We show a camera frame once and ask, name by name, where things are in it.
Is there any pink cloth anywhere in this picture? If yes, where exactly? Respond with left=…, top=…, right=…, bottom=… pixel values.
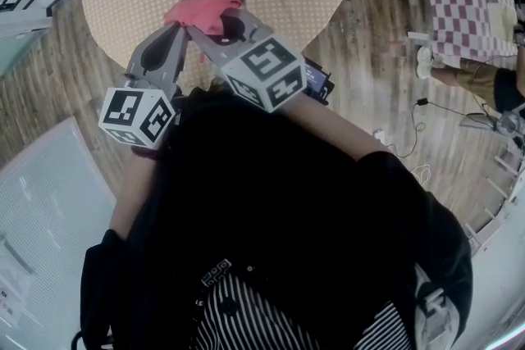
left=162, top=0, right=243, bottom=39

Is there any white cable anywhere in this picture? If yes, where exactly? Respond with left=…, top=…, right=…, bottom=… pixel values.
left=409, top=163, right=432, bottom=186

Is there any person's left forearm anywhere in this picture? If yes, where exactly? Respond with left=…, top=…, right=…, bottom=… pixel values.
left=108, top=147, right=162, bottom=243

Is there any dark tablet on stand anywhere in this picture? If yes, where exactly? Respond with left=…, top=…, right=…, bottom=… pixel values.
left=302, top=57, right=336, bottom=106

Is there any white panel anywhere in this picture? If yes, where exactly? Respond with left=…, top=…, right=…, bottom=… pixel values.
left=0, top=116, right=118, bottom=350

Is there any black cable with adapter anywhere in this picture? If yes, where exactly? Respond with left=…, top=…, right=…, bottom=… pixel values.
left=385, top=97, right=504, bottom=159

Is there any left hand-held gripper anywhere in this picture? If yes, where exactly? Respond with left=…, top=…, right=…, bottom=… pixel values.
left=98, top=22, right=190, bottom=151

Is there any person's right forearm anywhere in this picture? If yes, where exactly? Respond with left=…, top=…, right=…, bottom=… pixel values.
left=282, top=93, right=395, bottom=163

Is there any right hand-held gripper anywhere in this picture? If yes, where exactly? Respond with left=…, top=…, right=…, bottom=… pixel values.
left=185, top=8, right=308, bottom=114

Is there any person's black striped shirt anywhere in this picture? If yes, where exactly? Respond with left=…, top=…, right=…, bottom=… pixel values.
left=80, top=84, right=474, bottom=350

